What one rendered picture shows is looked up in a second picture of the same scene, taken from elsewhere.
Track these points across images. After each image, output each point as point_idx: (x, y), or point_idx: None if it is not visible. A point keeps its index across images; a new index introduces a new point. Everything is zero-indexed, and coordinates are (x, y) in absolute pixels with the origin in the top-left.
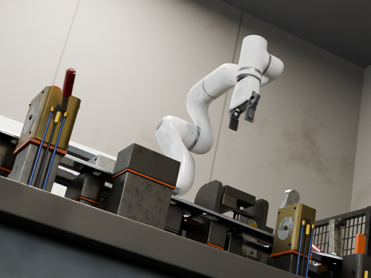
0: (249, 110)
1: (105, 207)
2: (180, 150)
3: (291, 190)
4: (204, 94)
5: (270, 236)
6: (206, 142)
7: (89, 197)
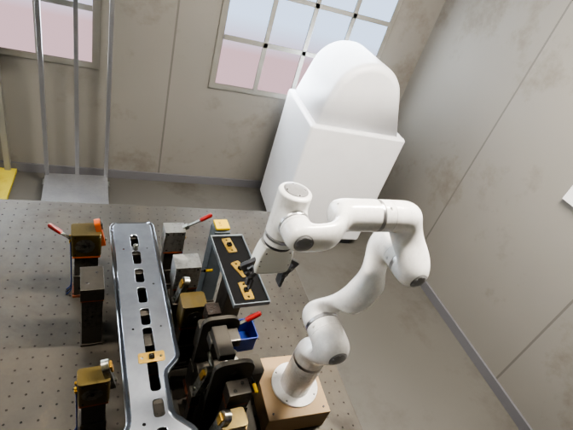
0: (245, 276)
1: None
2: (360, 270)
3: (101, 360)
4: None
5: (134, 380)
6: (397, 276)
7: None
